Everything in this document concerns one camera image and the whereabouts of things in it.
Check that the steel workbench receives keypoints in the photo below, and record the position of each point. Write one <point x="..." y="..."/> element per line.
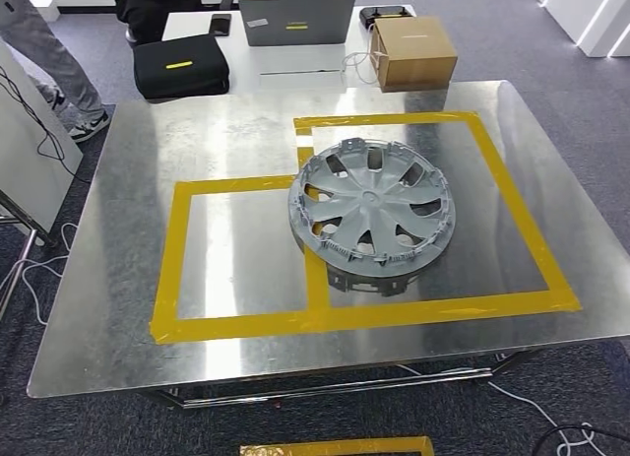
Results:
<point x="123" y="244"/>

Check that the grey laptop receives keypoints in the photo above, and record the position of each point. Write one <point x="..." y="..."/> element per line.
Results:
<point x="295" y="34"/>

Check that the black smartphone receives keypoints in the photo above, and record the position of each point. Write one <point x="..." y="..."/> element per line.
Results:
<point x="219" y="25"/>

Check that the white board panel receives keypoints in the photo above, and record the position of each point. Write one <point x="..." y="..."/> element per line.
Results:
<point x="24" y="166"/>

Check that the steel tube stand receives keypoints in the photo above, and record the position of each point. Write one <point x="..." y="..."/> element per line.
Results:
<point x="17" y="270"/>

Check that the white table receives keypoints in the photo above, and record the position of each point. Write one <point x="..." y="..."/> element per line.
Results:
<point x="295" y="65"/>

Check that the black case yellow label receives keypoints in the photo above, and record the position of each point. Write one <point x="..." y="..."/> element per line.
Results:
<point x="182" y="78"/>

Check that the black flat device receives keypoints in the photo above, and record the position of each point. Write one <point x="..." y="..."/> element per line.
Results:
<point x="384" y="14"/>

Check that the brown cardboard box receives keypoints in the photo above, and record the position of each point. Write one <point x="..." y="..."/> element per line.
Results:
<point x="418" y="61"/>

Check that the person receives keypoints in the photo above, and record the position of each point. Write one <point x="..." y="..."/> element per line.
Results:
<point x="44" y="48"/>
<point x="148" y="12"/>

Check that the grey plastic hubcap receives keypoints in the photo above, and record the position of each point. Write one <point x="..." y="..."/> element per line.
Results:
<point x="371" y="198"/>

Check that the white display plinth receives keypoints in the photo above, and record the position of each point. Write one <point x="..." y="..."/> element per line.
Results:
<point x="621" y="45"/>
<point x="576" y="12"/>

